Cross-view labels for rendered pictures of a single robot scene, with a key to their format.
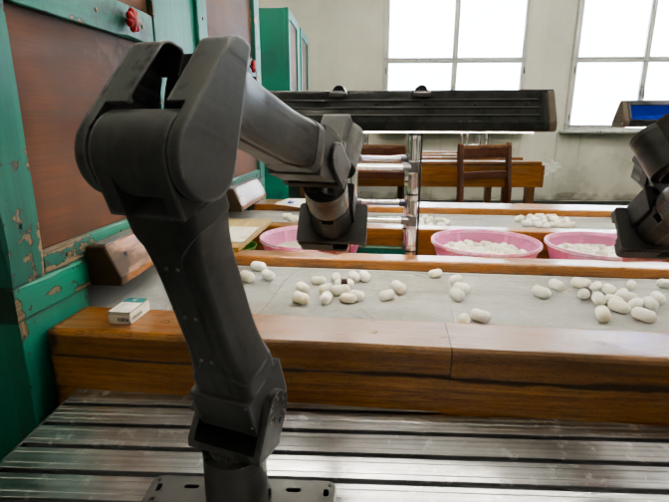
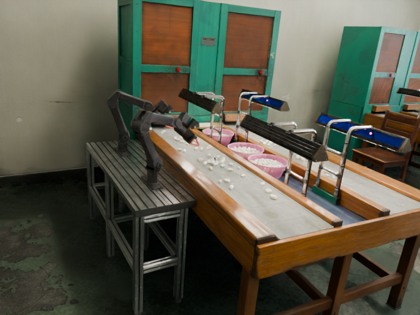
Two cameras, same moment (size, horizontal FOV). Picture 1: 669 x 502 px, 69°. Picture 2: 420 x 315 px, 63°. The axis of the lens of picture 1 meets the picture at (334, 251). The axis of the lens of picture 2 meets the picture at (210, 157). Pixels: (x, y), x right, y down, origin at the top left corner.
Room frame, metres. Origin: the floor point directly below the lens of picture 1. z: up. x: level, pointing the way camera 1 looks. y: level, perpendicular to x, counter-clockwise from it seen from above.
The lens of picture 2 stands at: (-0.39, -2.25, 1.50)
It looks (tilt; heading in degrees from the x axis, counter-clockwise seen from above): 19 degrees down; 56
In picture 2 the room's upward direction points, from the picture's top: 5 degrees clockwise
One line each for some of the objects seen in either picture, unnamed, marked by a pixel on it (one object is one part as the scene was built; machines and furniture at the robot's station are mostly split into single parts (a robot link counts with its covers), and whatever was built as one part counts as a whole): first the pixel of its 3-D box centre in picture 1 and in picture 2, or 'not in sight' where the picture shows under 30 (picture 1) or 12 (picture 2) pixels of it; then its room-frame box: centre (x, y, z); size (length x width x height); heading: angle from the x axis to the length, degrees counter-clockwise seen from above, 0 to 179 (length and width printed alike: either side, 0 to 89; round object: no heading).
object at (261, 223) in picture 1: (229, 233); (207, 125); (1.25, 0.28, 0.77); 0.33 x 0.15 x 0.01; 174
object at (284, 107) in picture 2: not in sight; (262, 99); (1.49, -0.14, 1.08); 0.62 x 0.08 x 0.07; 84
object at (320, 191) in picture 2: not in sight; (342, 160); (1.30, -1.10, 0.90); 0.20 x 0.19 x 0.45; 84
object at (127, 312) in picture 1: (129, 310); not in sight; (0.70, 0.32, 0.78); 0.06 x 0.04 x 0.02; 174
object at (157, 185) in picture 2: not in sight; (152, 176); (0.39, -0.50, 0.71); 0.20 x 0.07 x 0.08; 87
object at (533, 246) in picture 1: (484, 258); (245, 153); (1.18, -0.38, 0.72); 0.27 x 0.27 x 0.10
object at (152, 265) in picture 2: not in sight; (127, 214); (0.35, -0.20, 0.32); 1.20 x 0.29 x 0.63; 87
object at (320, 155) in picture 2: not in sight; (278, 134); (0.82, -1.04, 1.08); 0.62 x 0.08 x 0.07; 84
